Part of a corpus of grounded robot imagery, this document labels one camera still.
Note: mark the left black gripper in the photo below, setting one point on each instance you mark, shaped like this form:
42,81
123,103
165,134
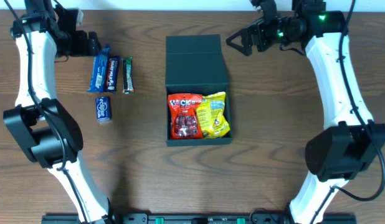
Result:
83,50

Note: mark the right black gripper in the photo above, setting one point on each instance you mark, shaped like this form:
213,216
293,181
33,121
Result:
262,35

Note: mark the dark green box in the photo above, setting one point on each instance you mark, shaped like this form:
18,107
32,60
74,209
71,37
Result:
195,64

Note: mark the yellow candy bag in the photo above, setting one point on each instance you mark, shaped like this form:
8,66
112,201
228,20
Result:
210,114

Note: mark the red candy bag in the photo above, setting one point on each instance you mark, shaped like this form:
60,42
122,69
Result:
184,121

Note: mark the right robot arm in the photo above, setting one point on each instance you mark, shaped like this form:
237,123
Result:
350,139

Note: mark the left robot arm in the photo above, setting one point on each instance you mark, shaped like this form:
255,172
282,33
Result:
42,127

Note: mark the blue cookie packet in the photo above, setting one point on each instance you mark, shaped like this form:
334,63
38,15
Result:
99,71

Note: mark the dark blue chocolate bar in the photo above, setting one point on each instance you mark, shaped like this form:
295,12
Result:
112,74

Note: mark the green white candy bar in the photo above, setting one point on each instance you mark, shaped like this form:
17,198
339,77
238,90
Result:
128,86

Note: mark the blue eclipse mint tin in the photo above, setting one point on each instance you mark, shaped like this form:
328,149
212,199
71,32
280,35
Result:
103,109

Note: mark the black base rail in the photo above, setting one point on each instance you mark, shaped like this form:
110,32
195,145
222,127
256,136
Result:
142,218

